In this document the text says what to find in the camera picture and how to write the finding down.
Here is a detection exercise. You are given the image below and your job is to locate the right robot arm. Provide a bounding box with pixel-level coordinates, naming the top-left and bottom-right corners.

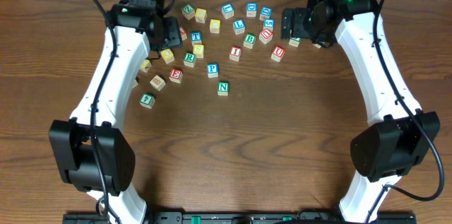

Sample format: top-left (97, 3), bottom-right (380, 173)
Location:
top-left (281, 0), bottom-right (441, 223)

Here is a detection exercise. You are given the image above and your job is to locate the green N block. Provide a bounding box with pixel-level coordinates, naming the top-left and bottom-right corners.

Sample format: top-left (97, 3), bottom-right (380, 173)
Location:
top-left (218, 81), bottom-right (230, 96)

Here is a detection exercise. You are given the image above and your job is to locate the red E block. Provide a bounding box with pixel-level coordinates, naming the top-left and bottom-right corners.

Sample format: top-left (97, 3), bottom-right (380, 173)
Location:
top-left (169, 69), bottom-right (183, 83)

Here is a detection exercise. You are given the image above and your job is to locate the yellow O block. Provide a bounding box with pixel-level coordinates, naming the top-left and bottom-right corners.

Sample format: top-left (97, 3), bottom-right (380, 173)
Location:
top-left (160, 49), bottom-right (175, 64)

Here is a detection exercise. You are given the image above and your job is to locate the green 4 block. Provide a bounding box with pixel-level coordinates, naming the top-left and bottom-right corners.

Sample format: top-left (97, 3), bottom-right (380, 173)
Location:
top-left (139, 93), bottom-right (155, 109)

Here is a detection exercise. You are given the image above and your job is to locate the yellow K block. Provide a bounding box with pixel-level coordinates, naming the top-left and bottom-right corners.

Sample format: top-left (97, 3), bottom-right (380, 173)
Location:
top-left (139, 59), bottom-right (152, 73)

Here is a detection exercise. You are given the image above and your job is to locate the green B block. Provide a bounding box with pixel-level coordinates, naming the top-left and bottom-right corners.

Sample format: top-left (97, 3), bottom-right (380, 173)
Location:
top-left (243, 33), bottom-right (256, 49)

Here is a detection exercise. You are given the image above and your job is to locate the blue l block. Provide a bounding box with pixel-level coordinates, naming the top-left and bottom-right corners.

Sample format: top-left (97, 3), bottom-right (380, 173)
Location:
top-left (222, 4), bottom-right (234, 19)
top-left (233, 19), bottom-right (246, 35)

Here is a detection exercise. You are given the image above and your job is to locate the blue D block upright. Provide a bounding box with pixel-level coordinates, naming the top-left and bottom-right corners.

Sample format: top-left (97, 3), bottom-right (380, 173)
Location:
top-left (246, 3), bottom-right (257, 18)

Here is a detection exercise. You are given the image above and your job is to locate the blue 5 block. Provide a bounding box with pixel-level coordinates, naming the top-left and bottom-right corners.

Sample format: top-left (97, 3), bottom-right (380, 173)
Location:
top-left (263, 18), bottom-right (275, 32)

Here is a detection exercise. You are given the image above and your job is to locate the blue P block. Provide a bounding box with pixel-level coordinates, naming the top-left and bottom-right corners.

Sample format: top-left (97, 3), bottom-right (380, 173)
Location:
top-left (206, 63), bottom-right (219, 78)

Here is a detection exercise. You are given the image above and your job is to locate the yellow block top row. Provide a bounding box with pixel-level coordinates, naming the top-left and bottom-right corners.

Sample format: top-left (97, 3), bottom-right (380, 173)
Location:
top-left (195, 8), bottom-right (207, 23)

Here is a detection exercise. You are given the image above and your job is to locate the blue D block tilted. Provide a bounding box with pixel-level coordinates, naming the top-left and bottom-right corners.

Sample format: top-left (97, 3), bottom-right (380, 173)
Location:
top-left (259, 6), bottom-right (273, 20)

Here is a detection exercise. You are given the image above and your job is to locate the blue L block lower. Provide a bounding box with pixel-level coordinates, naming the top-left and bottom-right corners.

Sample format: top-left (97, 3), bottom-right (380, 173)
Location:
top-left (233, 19), bottom-right (246, 35)

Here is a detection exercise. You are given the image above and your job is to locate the green J block right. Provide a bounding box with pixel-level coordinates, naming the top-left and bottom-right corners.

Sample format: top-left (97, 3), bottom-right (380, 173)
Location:
top-left (289, 37), bottom-right (301, 47)

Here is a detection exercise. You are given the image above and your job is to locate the red I block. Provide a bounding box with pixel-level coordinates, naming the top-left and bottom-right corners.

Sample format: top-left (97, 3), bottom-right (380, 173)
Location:
top-left (229, 46), bottom-right (242, 61)

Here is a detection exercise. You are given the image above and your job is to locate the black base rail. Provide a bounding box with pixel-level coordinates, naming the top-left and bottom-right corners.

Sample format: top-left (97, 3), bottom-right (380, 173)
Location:
top-left (62, 211), bottom-right (417, 224)

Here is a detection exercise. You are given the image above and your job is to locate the red upside-down U block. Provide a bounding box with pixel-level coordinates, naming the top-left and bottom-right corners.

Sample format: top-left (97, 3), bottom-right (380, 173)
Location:
top-left (259, 28), bottom-right (273, 45)

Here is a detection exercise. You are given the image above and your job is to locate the yellow S block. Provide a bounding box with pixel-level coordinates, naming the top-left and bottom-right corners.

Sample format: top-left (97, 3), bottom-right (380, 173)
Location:
top-left (193, 44), bottom-right (205, 59)

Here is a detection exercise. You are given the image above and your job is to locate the yellow Q block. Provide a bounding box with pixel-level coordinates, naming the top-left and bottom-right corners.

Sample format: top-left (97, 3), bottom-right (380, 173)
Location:
top-left (209, 19), bottom-right (221, 34)

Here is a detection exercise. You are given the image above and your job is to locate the blue L block top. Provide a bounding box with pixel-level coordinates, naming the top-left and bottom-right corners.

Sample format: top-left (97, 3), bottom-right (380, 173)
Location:
top-left (222, 4), bottom-right (234, 19)

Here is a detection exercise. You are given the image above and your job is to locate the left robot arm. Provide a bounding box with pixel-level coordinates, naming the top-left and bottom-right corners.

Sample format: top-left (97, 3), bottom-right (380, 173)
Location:
top-left (49, 2), bottom-right (182, 223)

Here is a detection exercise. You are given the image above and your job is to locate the pineapple picture block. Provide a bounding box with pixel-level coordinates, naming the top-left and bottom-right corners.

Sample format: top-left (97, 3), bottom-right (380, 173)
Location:
top-left (150, 75), bottom-right (167, 91)

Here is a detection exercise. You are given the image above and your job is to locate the green R block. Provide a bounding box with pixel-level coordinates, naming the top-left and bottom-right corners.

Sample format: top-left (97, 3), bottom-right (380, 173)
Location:
top-left (183, 52), bottom-right (196, 68)

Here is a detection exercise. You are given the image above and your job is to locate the green Z block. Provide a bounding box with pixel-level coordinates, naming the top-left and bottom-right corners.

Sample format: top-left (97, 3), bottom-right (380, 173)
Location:
top-left (182, 4), bottom-right (196, 20)

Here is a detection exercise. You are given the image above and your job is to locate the red A block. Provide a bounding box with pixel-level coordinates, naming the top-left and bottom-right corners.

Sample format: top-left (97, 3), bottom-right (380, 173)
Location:
top-left (179, 26), bottom-right (187, 40)

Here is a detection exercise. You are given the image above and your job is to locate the blue T block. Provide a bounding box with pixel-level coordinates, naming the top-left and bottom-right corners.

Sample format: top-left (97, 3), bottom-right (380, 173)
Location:
top-left (190, 31), bottom-right (202, 45)

